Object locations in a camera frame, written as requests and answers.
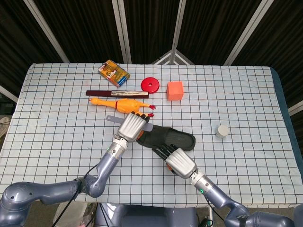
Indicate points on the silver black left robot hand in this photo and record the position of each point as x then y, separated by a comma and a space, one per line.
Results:
131, 127

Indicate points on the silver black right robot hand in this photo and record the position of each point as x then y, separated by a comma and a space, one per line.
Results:
181, 163

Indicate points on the grey scrubbing brush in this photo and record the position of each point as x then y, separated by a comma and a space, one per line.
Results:
114, 119

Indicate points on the black slipper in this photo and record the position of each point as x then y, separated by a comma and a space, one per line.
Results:
177, 139

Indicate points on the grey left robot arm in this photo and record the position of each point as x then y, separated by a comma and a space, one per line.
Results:
104, 170

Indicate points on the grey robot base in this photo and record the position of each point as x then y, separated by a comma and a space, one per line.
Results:
146, 216

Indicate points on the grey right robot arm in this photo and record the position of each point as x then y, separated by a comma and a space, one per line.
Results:
217, 194

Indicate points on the yellow rubber chicken toy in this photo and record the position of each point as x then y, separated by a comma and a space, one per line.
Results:
125, 105

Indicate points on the red round disc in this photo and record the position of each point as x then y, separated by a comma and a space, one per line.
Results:
151, 86

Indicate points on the dark red long stick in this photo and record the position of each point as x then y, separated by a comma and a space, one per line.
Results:
99, 93

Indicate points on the small white round jar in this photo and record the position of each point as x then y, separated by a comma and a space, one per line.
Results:
223, 130

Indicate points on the white checked tablecloth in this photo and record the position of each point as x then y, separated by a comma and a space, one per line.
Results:
236, 165

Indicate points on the orange cube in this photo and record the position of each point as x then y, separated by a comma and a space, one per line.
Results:
174, 92

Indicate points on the colourful printed card box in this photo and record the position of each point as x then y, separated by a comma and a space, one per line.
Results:
114, 73

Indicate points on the blue table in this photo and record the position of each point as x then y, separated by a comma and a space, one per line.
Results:
280, 81

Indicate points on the white triangular frame foot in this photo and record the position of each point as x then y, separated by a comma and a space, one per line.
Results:
174, 58

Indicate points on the white partition frame post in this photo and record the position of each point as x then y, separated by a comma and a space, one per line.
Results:
46, 30
248, 30
179, 26
122, 30

